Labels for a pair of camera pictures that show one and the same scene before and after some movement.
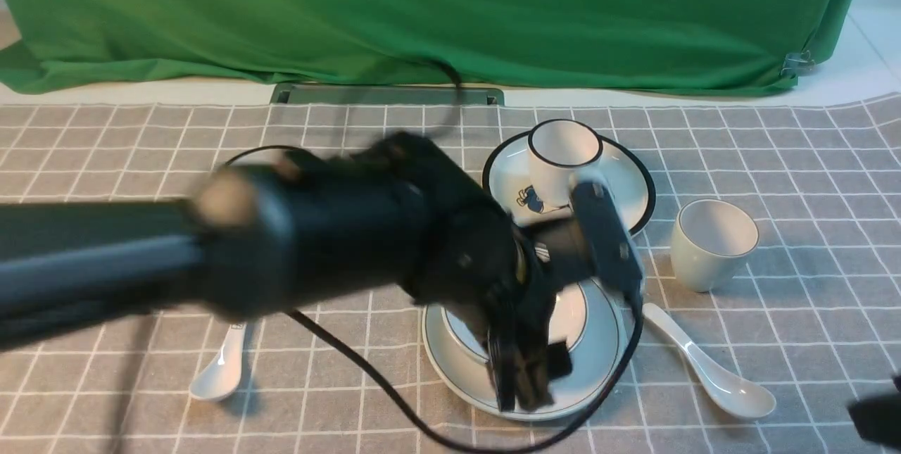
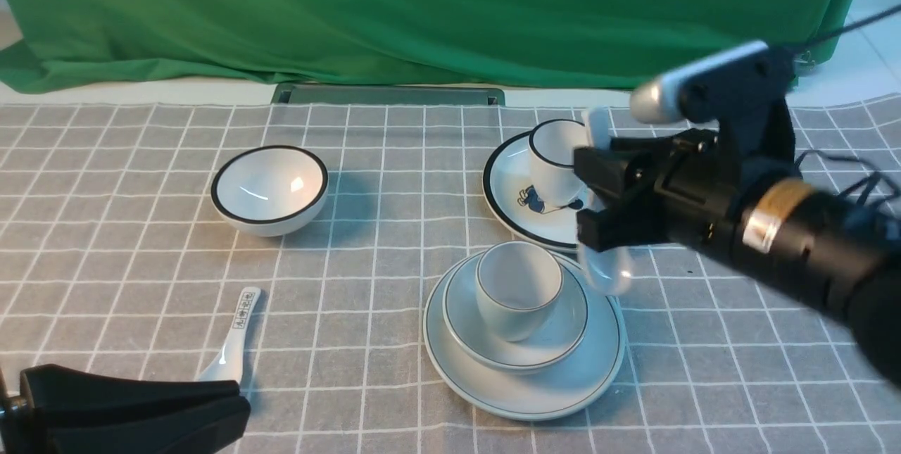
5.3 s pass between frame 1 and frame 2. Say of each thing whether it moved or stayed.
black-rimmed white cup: stayed
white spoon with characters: stayed
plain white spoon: moved
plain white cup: moved
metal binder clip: stayed
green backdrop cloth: stayed
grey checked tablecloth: stayed
